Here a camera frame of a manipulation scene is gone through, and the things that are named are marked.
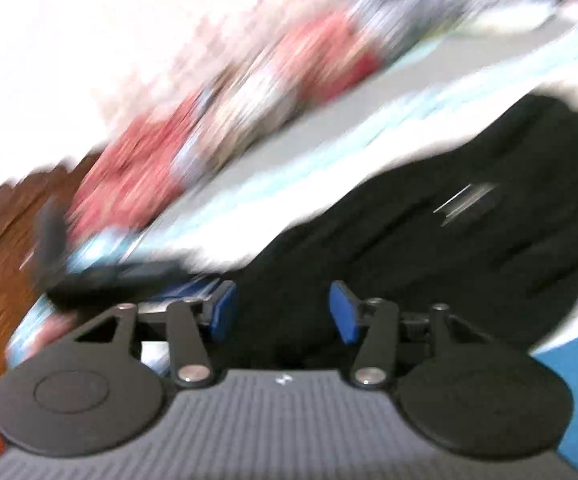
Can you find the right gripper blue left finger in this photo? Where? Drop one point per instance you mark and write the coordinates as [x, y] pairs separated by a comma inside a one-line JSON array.
[[222, 304]]

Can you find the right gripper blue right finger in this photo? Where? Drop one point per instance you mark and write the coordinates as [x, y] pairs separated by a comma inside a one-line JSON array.
[[344, 309]]

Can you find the black pants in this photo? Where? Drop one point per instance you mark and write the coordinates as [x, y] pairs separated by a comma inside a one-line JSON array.
[[491, 229]]

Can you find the wooden headboard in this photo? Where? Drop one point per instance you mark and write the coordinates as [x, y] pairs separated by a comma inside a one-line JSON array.
[[19, 204]]

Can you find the red floral patchwork quilt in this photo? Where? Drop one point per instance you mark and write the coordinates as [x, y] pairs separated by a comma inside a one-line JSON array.
[[163, 153]]

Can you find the white and blue patterned bedsheet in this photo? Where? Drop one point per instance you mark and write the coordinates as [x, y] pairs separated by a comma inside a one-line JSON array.
[[135, 392]]

